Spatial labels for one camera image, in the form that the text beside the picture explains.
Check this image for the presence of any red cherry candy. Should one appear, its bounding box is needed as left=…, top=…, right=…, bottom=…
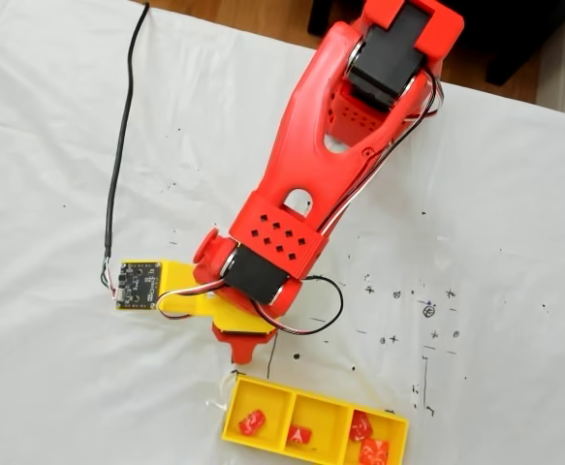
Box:
left=349, top=410, right=375, bottom=443
left=286, top=424, right=314, bottom=446
left=236, top=409, right=267, bottom=436

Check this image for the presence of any black camera cable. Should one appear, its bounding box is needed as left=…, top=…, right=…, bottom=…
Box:
left=100, top=2, right=151, bottom=302

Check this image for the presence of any yellow three-compartment box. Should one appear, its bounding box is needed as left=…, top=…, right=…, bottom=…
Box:
left=221, top=376, right=409, bottom=465

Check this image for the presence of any camera board on yellow mount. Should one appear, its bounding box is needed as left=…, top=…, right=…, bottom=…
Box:
left=116, top=259, right=216, bottom=317

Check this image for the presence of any orange candy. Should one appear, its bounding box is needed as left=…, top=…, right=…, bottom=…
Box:
left=357, top=437, right=391, bottom=465

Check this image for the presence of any white plastic table cover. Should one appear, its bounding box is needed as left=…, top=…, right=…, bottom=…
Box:
left=0, top=0, right=565, bottom=465

